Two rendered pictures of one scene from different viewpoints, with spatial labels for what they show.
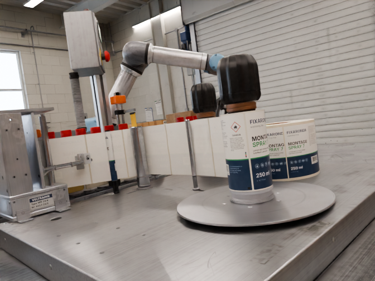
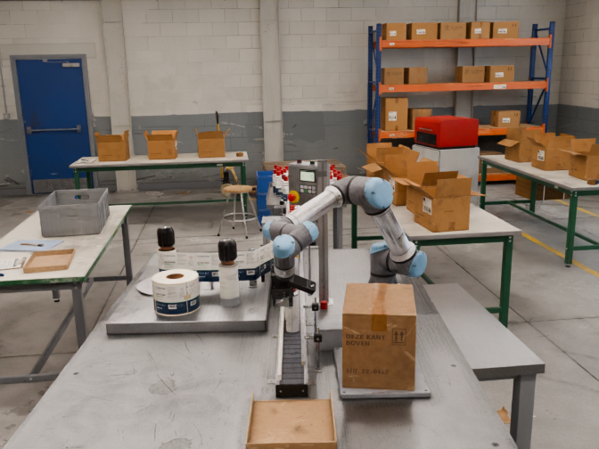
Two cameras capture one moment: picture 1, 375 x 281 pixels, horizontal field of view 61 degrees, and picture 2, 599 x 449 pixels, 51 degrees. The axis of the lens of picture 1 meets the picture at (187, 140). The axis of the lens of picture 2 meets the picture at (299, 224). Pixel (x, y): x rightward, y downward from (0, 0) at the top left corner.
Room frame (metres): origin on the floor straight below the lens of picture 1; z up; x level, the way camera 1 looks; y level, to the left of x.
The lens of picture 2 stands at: (3.11, -1.74, 1.90)
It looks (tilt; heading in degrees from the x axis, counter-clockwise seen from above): 14 degrees down; 134
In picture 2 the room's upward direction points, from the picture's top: 1 degrees counter-clockwise
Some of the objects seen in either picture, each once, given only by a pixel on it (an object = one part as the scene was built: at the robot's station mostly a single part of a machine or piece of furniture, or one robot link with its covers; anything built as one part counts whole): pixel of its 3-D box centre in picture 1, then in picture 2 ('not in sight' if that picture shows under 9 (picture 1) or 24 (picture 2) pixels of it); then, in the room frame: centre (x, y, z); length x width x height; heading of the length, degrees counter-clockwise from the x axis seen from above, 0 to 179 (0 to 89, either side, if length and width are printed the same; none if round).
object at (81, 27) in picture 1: (86, 45); (308, 183); (1.17, 0.32, 1.38); 0.17 x 0.10 x 0.19; 10
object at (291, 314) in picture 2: not in sight; (291, 306); (1.46, -0.10, 0.98); 0.05 x 0.05 x 0.20
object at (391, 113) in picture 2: not in sight; (456, 105); (-2.14, 7.28, 1.26); 2.78 x 0.61 x 2.51; 51
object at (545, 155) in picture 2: not in sight; (548, 151); (0.32, 4.99, 0.97); 0.42 x 0.39 x 0.37; 48
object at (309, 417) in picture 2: not in sight; (291, 420); (1.88, -0.53, 0.85); 0.30 x 0.26 x 0.04; 134
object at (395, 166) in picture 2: not in sight; (404, 179); (0.11, 2.61, 0.97); 0.45 x 0.38 x 0.37; 54
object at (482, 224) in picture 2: not in sight; (416, 244); (0.19, 2.70, 0.39); 2.20 x 0.80 x 0.78; 141
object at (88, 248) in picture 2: not in sight; (64, 289); (-1.02, 0.10, 0.40); 1.90 x 0.75 x 0.80; 141
